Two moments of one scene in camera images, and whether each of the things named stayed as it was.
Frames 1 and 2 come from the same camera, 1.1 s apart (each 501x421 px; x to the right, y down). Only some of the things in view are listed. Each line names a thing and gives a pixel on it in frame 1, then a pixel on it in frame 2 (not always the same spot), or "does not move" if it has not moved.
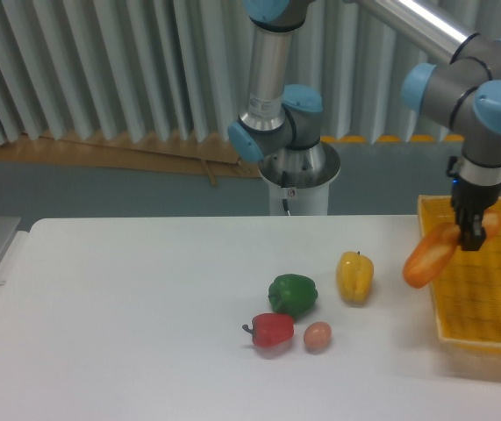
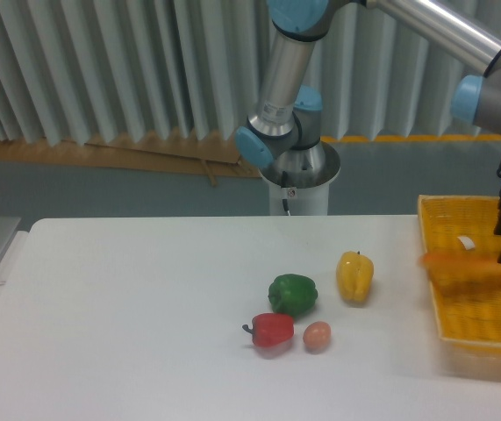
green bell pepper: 292,294 does not move
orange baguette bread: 438,248 -> 441,265
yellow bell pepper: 354,274 does not move
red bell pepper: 271,329 does not move
